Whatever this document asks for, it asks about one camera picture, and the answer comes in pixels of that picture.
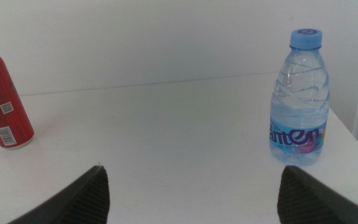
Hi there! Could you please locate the red drink can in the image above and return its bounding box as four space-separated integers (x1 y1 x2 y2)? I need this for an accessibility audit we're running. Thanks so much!
0 53 35 151

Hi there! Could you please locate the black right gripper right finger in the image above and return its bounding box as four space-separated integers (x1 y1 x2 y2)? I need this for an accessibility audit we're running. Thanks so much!
277 165 358 224

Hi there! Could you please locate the clear water bottle blue cap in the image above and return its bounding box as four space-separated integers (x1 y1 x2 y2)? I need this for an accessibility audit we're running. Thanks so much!
268 28 331 167

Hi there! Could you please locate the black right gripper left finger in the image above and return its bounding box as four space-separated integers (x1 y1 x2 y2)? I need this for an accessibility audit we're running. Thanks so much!
7 165 111 224

